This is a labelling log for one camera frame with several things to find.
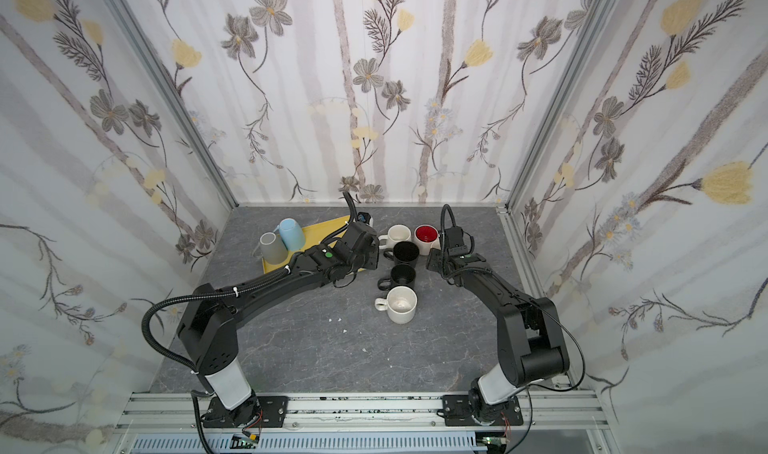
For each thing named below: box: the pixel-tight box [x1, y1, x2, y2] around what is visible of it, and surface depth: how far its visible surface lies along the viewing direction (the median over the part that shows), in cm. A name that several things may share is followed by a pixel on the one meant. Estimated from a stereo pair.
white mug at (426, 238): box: [414, 224, 441, 256], surface depth 104 cm
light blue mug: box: [273, 217, 305, 252], surface depth 104 cm
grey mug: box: [252, 232, 289, 265], surface depth 103 cm
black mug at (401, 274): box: [377, 264, 417, 291], surface depth 93 cm
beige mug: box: [374, 286, 418, 325], surface depth 88 cm
